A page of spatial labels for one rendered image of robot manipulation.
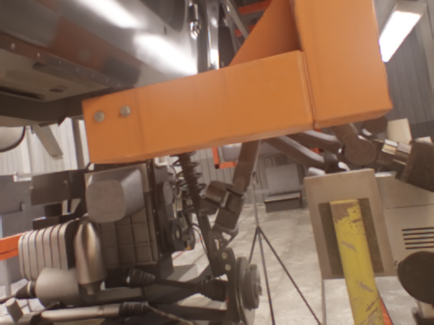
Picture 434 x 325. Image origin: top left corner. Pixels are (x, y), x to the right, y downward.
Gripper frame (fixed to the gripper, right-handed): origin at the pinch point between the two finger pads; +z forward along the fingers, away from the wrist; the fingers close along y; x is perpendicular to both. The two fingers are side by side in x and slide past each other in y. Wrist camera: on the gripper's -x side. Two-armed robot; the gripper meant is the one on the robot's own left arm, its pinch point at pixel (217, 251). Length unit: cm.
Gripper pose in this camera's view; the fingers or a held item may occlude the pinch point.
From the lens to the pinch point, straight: 133.0
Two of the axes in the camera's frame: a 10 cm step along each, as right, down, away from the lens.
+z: -3.4, 9.4, 0.7
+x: 8.9, 3.4, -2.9
